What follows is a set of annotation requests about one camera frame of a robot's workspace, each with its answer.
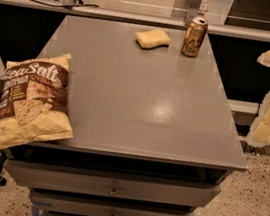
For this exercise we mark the orange soda can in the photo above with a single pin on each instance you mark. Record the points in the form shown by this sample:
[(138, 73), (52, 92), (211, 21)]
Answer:
[(195, 33)]

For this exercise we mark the yellow sponge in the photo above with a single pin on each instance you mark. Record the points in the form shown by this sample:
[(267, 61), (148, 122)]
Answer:
[(152, 38)]

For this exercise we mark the grey drawer cabinet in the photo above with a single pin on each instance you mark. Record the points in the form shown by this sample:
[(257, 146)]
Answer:
[(153, 113)]

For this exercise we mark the middle grey drawer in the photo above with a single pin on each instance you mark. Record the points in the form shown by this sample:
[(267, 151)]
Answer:
[(94, 207)]

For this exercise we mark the top grey drawer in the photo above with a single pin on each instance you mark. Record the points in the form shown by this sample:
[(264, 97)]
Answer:
[(114, 185)]

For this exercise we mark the sea salt chips bag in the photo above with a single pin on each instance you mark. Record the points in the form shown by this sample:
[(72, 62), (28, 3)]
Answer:
[(33, 104)]

